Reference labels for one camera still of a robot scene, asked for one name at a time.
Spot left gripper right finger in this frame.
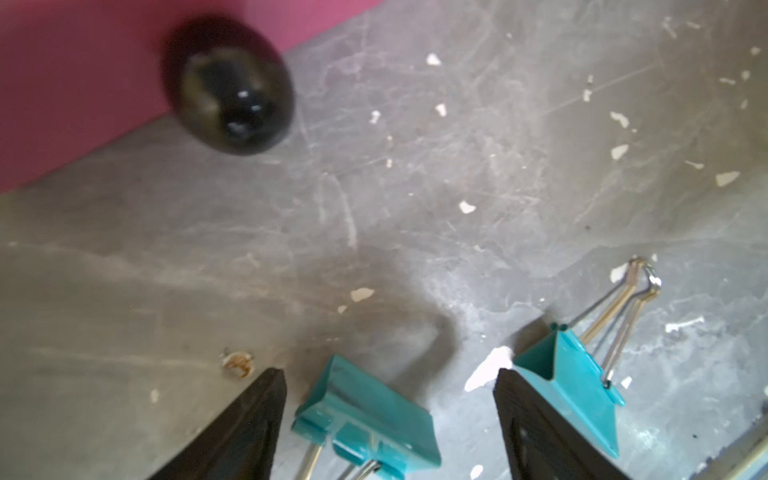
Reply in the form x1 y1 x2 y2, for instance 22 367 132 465
493 369 627 479

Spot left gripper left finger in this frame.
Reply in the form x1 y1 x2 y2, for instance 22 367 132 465
150 368 287 480

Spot teal binder clip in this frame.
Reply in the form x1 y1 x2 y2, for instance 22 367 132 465
291 355 442 479
512 258 662 459

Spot pink drawer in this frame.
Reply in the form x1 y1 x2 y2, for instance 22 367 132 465
1 1 371 191

